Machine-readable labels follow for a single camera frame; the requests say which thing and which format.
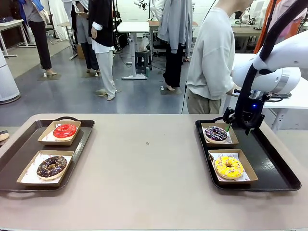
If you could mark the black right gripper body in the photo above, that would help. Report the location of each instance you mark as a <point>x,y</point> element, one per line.
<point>255,110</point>

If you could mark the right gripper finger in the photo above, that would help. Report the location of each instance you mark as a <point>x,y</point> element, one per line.
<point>258,122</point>
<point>227,115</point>

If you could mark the white printed paper liner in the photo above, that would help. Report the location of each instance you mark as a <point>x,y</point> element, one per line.
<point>226,153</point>
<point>58,125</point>
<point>232,138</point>
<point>30,174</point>

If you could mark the purple drizzled donut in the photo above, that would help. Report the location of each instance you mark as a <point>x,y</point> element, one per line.
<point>209,137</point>

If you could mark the brown cardboard donut box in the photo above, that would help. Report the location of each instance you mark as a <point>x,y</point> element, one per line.
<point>223,145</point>
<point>55,143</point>
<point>36,184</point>
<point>235,182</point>

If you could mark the yellow sprinkled donut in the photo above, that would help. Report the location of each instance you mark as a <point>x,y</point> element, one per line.
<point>221,172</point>

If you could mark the red glazed donut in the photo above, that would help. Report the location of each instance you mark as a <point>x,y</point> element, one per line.
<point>59,134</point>

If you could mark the chocolate sprinkled donut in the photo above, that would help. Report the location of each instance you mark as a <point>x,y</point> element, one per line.
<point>43,172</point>

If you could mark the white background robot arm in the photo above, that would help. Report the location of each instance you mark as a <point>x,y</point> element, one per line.
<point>245,15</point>

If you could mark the person's right forearm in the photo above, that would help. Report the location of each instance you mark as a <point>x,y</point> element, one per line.
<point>229,86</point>

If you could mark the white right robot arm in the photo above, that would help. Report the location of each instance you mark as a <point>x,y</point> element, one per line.
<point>264,77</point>

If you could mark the person's right hand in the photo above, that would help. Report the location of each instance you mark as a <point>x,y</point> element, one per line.
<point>234,92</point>

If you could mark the large white table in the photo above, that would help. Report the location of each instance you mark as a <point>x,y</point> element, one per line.
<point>288,103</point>

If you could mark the person in beige sweater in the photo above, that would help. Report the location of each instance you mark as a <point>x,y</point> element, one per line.
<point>211,60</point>

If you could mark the beige workbench desk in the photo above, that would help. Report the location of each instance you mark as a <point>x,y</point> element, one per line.
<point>245,31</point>

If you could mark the mannequin pink and orange clothes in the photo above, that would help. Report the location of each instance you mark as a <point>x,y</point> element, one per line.
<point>292,29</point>

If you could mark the black stool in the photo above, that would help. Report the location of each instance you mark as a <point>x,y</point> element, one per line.
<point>142,60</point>

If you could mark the mannequin in grey hoodie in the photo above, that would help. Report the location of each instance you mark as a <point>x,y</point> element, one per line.
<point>173,24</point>

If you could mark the white standing desk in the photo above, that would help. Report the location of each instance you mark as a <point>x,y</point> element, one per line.
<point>134,26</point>

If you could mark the mannequin black jacket white trousers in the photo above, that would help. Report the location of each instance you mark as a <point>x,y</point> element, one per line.
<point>106,67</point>

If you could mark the small cardboard carton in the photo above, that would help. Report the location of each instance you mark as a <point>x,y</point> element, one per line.
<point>80,51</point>

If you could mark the mannequin in grey trousers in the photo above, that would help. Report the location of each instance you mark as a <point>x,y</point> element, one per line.
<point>85,31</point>

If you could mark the mannequin blue scarf black trousers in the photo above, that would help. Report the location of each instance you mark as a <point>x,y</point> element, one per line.
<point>42,43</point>

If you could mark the white cylindrical appliance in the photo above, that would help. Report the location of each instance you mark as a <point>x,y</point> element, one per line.
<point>8,81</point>

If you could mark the tan shoe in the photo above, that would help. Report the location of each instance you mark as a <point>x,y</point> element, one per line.
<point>3,137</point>

